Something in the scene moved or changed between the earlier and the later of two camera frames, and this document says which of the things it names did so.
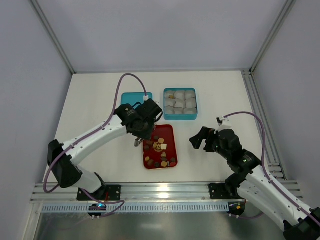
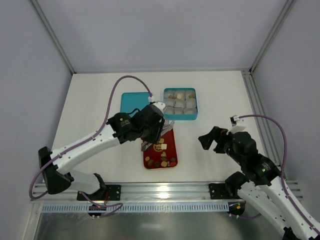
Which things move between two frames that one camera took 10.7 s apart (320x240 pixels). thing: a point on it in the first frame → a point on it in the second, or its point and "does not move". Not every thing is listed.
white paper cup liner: x=169 y=109 does not move
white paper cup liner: x=178 y=110 does not move
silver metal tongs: x=138 y=141 → x=167 y=126
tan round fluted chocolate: x=164 y=164 does not move
